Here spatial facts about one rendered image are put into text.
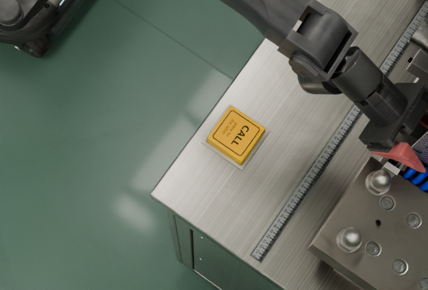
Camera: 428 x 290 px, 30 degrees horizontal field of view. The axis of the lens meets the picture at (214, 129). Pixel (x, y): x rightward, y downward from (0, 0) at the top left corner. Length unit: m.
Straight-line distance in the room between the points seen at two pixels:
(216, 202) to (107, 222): 0.95
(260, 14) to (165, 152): 1.25
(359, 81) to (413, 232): 0.26
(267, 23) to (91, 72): 1.35
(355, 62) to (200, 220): 0.39
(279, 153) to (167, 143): 0.96
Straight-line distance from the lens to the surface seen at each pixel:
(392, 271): 1.18
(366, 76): 1.07
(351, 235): 1.13
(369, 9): 1.43
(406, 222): 1.20
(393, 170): 1.18
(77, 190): 2.24
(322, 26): 1.04
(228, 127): 1.30
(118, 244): 2.20
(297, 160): 1.32
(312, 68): 1.04
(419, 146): 1.18
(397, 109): 1.10
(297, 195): 1.31
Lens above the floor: 2.17
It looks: 74 degrees down
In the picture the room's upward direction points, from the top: 4 degrees clockwise
